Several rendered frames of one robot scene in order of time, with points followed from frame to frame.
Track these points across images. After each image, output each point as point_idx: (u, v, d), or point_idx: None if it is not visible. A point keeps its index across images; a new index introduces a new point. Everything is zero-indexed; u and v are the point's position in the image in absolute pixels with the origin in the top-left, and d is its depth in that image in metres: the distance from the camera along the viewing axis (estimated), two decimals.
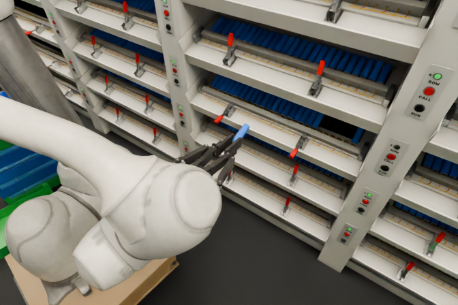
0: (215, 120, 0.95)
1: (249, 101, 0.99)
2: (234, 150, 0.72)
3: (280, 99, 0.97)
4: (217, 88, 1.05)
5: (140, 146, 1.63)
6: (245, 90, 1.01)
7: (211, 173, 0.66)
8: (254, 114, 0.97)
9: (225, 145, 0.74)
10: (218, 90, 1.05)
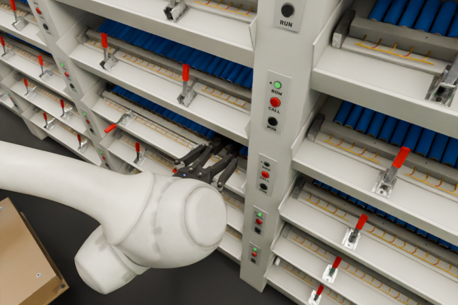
0: (105, 129, 0.86)
1: (147, 107, 0.90)
2: None
3: None
4: (118, 94, 0.96)
5: (75, 152, 1.54)
6: None
7: (195, 164, 0.68)
8: (151, 122, 0.89)
9: (232, 150, 0.74)
10: (120, 95, 0.96)
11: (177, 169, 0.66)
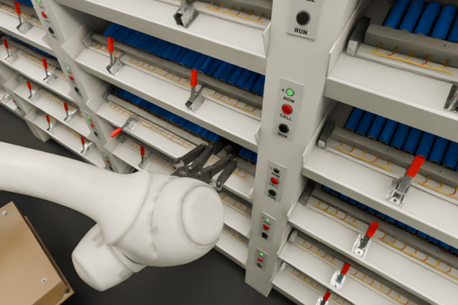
0: (110, 133, 0.85)
1: (153, 111, 0.90)
2: (236, 151, 0.72)
3: None
4: (123, 97, 0.95)
5: (78, 155, 1.54)
6: None
7: (211, 174, 0.66)
8: (157, 126, 0.88)
9: (222, 144, 0.75)
10: (125, 99, 0.96)
11: (211, 187, 0.62)
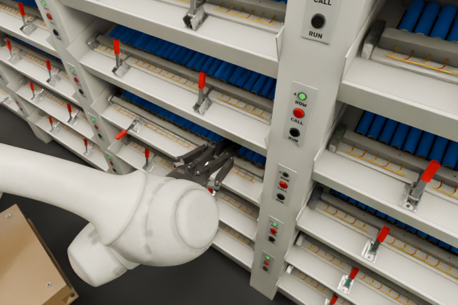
0: (115, 136, 0.85)
1: (158, 114, 0.89)
2: (234, 150, 0.72)
3: None
4: (128, 99, 0.95)
5: (80, 156, 1.53)
6: None
7: (209, 173, 0.66)
8: (162, 129, 0.87)
9: (225, 145, 0.74)
10: (129, 101, 0.95)
11: (209, 186, 0.63)
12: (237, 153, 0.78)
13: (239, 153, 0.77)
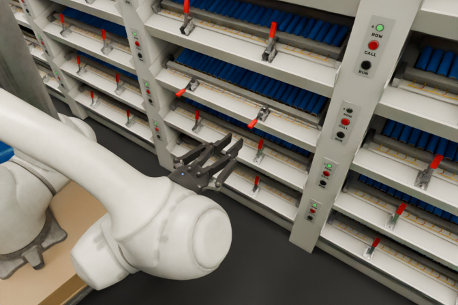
0: (176, 93, 0.93)
1: (212, 74, 0.97)
2: None
3: (244, 71, 0.95)
4: (182, 63, 1.03)
5: (117, 131, 1.61)
6: (209, 65, 0.99)
7: (195, 163, 0.68)
8: (217, 87, 0.95)
9: (232, 150, 0.74)
10: (183, 65, 1.03)
11: (176, 168, 0.67)
12: (292, 105, 0.86)
13: (294, 105, 0.85)
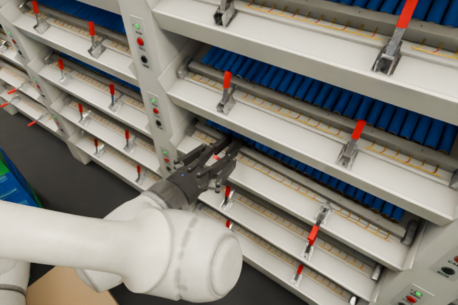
0: (215, 154, 0.70)
1: (254, 146, 0.77)
2: None
3: None
4: (214, 126, 0.83)
5: (124, 180, 1.41)
6: None
7: (195, 163, 0.68)
8: (258, 169, 0.75)
9: (231, 150, 0.74)
10: (215, 129, 0.83)
11: (176, 169, 0.67)
12: (363, 203, 0.65)
13: (367, 203, 0.64)
